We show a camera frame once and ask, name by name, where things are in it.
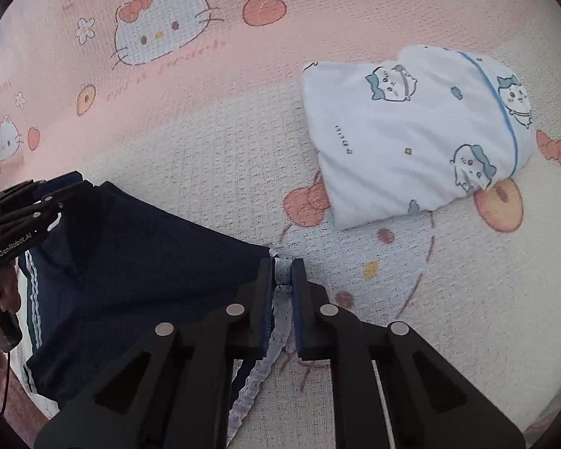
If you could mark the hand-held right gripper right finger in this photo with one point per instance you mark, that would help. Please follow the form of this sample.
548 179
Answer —
299 299

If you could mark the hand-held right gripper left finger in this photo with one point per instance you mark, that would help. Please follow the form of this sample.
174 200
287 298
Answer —
264 299

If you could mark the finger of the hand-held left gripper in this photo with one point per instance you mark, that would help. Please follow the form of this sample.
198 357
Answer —
37 187
51 206

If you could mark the navy striped shorts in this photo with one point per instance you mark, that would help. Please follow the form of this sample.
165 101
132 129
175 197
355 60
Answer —
145 266

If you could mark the pink fluffy blanket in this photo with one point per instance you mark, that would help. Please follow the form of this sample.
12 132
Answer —
25 397

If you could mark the pink cat printed blanket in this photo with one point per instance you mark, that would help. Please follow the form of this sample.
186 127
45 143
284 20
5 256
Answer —
215 149

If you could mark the white folded printed garment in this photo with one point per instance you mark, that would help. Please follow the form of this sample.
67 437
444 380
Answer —
402 140

